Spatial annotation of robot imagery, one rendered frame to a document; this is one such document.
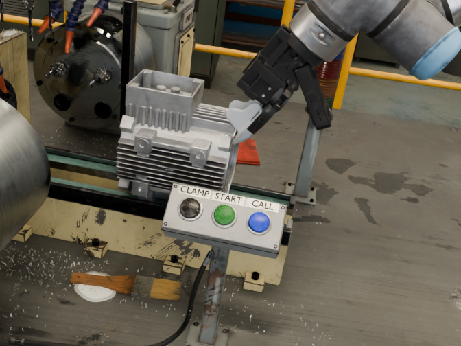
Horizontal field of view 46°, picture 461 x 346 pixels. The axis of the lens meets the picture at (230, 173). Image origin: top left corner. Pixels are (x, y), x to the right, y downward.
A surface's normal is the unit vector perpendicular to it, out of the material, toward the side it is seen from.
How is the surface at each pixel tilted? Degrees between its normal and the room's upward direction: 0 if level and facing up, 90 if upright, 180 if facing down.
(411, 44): 99
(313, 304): 0
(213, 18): 90
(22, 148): 58
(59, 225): 90
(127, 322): 0
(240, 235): 40
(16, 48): 90
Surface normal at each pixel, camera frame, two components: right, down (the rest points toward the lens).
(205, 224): -0.01, -0.38
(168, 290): 0.15, -0.86
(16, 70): 0.98, 0.19
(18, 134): 0.84, -0.41
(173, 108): -0.18, 0.45
